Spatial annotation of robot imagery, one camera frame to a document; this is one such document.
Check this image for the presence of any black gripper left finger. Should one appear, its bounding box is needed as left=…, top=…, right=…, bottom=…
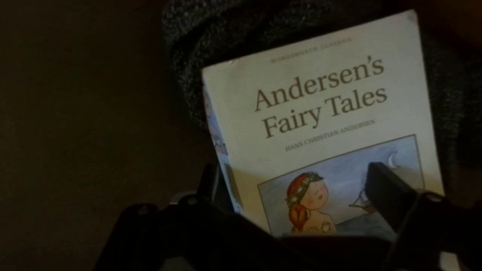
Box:
left=197, top=161, right=237, bottom=216

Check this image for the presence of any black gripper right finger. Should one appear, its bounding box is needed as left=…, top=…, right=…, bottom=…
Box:
left=364, top=159, right=418, bottom=234

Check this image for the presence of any white fairy tales book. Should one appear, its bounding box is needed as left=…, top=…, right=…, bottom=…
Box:
left=200, top=7, right=445, bottom=237

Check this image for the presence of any black knit cloth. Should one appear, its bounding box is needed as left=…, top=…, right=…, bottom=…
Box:
left=159, top=0, right=482, bottom=207

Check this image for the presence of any gray tufted sofa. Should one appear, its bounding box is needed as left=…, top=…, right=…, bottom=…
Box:
left=0, top=0, right=216, bottom=271

